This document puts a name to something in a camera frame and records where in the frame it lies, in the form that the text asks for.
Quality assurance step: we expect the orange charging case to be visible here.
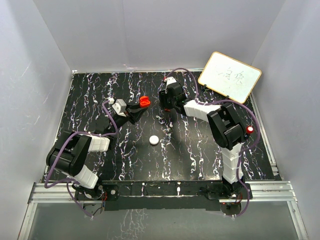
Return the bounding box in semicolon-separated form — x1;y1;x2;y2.
139;96;151;108

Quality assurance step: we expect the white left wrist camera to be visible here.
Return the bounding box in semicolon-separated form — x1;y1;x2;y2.
108;98;127;117

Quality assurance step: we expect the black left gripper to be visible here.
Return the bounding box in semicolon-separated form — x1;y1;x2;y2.
108;102;148;136

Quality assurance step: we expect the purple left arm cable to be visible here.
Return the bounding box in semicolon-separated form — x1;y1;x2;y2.
44;99;120;221

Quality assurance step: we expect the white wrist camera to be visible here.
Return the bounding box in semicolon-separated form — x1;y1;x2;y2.
164;76;177;90
108;98;127;117

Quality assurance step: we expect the aluminium frame rail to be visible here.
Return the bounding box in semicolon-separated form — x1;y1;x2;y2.
18;181;309;240

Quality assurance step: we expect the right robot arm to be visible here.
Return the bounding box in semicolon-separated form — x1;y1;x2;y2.
158;82;250;200

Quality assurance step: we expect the white round charging case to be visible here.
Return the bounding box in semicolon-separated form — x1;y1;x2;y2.
149;135;160;146

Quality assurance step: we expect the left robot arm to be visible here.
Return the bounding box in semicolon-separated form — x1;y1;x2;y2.
44;98;151;200

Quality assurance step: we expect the yellow framed whiteboard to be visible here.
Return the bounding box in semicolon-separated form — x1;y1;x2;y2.
198;51;262;104

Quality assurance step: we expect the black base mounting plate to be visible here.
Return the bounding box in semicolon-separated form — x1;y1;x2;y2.
72;180;253;213

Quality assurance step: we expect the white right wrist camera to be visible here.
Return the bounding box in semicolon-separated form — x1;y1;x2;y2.
164;76;177;90

